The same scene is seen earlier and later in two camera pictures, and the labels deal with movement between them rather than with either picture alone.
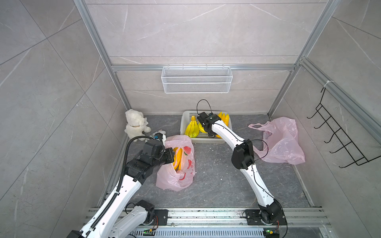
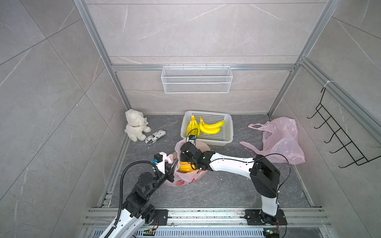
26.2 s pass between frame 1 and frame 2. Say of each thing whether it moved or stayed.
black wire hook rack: stayed
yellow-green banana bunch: stayed
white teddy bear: stayed
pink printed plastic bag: moved
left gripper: moved
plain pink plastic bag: stayed
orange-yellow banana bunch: moved
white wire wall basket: stayed
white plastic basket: stayed
